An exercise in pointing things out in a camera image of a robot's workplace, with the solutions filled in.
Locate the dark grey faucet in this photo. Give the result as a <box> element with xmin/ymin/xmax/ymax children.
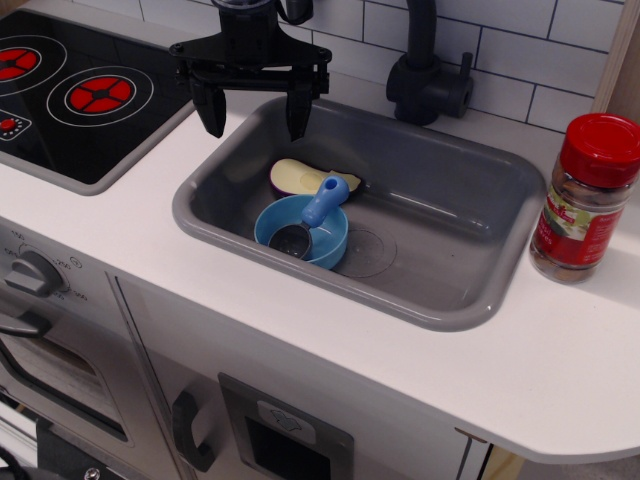
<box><xmin>386</xmin><ymin>1</ymin><xmax>474</xmax><ymax>126</ymax></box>

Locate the grey sink basin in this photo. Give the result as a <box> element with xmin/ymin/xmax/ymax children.
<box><xmin>173</xmin><ymin>99</ymin><xmax>545</xmax><ymax>332</ymax></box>

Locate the grey oven knob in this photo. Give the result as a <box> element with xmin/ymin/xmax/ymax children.
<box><xmin>4</xmin><ymin>251</ymin><xmax>64</xmax><ymax>298</ymax></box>

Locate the toy eggplant slice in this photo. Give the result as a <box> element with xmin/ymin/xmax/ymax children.
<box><xmin>269</xmin><ymin>158</ymin><xmax>361</xmax><ymax>196</ymax></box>

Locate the dark cabinet door handle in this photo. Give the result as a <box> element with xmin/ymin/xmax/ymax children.
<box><xmin>171</xmin><ymin>391</ymin><xmax>216</xmax><ymax>473</ymax></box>

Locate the grey dispenser panel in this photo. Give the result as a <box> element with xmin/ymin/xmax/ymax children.
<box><xmin>218</xmin><ymin>373</ymin><xmax>355</xmax><ymax>480</ymax></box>

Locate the black toy stovetop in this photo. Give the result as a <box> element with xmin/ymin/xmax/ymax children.
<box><xmin>1</xmin><ymin>9</ymin><xmax>194</xmax><ymax>196</ymax></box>

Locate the black cable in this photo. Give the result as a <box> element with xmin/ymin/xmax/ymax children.
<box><xmin>0</xmin><ymin>447</ymin><xmax>31</xmax><ymax>480</ymax></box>

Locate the wooden side post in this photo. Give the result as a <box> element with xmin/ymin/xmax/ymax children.
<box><xmin>591</xmin><ymin>0</ymin><xmax>639</xmax><ymax>122</ymax></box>

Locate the grey oven door handle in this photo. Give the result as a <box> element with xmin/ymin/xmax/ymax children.
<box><xmin>1</xmin><ymin>311</ymin><xmax>52</xmax><ymax>338</ymax></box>

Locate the red lid spice jar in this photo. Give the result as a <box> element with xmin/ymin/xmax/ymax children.
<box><xmin>530</xmin><ymin>113</ymin><xmax>639</xmax><ymax>284</ymax></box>

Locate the toy oven door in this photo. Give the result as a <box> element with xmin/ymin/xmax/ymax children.
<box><xmin>1</xmin><ymin>288</ymin><xmax>180</xmax><ymax>479</ymax></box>

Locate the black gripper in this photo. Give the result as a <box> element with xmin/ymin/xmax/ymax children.
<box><xmin>169</xmin><ymin>1</ymin><xmax>332</xmax><ymax>142</ymax></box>

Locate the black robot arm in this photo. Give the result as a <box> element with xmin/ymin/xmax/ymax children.
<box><xmin>169</xmin><ymin>1</ymin><xmax>332</xmax><ymax>141</ymax></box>

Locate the blue handled measuring spoon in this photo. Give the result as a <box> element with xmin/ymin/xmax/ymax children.
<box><xmin>268</xmin><ymin>175</ymin><xmax>350</xmax><ymax>260</ymax></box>

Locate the light blue bowl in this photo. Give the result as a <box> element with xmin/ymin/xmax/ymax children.
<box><xmin>254</xmin><ymin>195</ymin><xmax>349</xmax><ymax>269</ymax></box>

